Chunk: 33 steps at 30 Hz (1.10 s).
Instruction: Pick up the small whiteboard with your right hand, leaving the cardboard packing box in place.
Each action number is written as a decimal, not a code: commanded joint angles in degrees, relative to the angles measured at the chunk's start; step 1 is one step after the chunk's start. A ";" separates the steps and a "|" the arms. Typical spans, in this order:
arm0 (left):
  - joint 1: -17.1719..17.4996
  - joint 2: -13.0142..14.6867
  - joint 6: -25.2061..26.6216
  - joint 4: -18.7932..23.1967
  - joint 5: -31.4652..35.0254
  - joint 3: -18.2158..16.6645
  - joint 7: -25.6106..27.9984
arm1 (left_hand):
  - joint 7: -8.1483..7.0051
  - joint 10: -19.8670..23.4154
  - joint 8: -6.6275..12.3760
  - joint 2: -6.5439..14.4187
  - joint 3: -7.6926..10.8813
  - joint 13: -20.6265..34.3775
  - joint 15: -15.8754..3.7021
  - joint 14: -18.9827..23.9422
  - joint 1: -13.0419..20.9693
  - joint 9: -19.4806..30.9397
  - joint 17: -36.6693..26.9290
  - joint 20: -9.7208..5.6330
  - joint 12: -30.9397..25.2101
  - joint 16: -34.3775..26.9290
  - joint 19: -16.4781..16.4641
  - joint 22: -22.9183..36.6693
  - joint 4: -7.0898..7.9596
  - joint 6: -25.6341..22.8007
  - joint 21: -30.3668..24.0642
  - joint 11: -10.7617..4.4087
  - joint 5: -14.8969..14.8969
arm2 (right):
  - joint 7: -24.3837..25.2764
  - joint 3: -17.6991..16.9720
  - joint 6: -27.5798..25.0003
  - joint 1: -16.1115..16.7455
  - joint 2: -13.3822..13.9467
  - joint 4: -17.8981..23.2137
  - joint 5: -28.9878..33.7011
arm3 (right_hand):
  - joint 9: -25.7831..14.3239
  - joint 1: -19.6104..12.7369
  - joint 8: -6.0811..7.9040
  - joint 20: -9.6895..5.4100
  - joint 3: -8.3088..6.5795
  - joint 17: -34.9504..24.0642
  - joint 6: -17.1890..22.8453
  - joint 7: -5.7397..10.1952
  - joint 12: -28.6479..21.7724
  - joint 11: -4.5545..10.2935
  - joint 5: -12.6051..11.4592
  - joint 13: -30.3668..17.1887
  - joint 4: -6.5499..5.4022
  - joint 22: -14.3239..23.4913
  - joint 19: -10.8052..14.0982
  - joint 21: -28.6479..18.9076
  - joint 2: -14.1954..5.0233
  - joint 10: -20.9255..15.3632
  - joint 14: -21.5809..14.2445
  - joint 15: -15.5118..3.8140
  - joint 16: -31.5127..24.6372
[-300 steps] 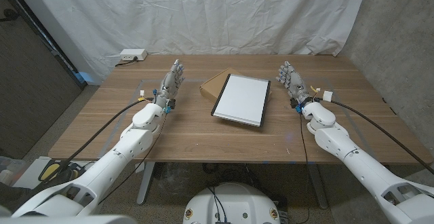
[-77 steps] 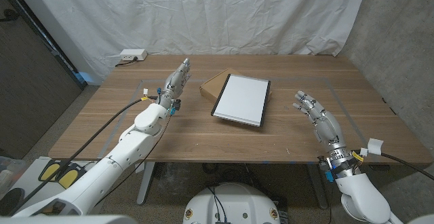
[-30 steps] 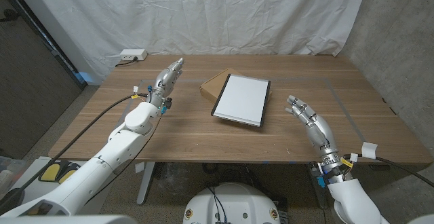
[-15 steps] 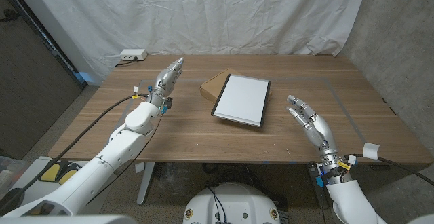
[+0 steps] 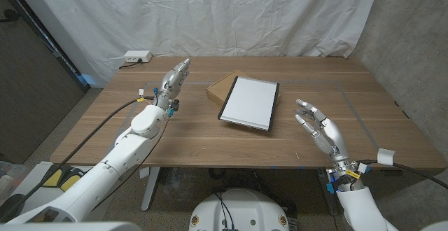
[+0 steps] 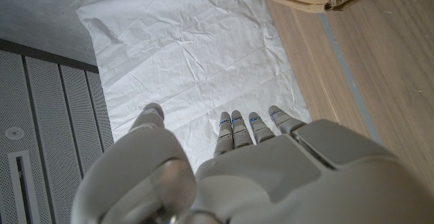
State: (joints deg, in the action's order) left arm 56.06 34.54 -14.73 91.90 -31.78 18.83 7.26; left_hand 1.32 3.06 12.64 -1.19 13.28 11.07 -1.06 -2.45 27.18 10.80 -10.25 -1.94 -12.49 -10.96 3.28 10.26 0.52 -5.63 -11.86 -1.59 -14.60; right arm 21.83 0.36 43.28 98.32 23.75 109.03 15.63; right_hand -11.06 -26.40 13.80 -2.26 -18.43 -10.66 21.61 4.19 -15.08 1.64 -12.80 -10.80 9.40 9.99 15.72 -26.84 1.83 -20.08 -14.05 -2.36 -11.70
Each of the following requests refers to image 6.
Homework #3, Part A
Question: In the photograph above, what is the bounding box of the round ceiling fixture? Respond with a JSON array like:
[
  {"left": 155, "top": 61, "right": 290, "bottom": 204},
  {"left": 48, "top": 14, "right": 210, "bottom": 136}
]
[{"left": 4, "top": 126, "right": 25, "bottom": 141}]

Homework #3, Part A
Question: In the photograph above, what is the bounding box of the white wrinkled backdrop cloth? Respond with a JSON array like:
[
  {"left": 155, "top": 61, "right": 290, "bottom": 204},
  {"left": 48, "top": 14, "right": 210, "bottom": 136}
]
[{"left": 75, "top": 0, "right": 312, "bottom": 174}]

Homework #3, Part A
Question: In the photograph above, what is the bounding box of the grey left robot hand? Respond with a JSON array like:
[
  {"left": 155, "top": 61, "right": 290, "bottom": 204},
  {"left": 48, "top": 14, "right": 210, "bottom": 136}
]
[{"left": 70, "top": 102, "right": 434, "bottom": 224}]

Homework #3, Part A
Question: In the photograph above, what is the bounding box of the white slot ceiling vent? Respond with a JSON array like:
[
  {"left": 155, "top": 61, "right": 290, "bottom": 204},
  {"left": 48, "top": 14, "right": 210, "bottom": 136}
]
[{"left": 7, "top": 150, "right": 41, "bottom": 224}]

